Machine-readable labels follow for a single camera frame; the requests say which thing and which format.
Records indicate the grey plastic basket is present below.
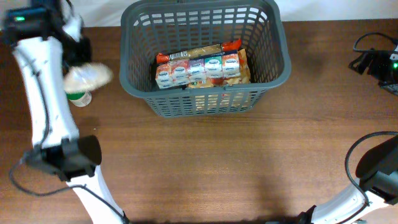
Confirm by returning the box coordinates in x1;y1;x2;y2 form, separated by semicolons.
119;0;292;118

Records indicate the orange biscuit packet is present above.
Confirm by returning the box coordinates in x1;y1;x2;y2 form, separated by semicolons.
155;39;242;64

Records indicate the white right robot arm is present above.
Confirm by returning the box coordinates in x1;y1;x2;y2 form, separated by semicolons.
295;49;397;223

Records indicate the green lid beige jar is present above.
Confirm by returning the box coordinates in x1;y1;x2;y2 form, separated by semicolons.
67;92;92;108

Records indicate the yellow coffee sachet bag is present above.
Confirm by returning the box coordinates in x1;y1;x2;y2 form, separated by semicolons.
187;49;251;89

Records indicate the beige paper bag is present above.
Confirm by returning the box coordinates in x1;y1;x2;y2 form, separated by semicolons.
63;63;113;94

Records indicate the blue toothpaste box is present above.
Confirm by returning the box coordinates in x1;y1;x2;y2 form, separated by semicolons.
155;51;244;89

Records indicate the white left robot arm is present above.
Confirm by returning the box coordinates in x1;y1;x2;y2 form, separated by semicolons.
2;0;129;223

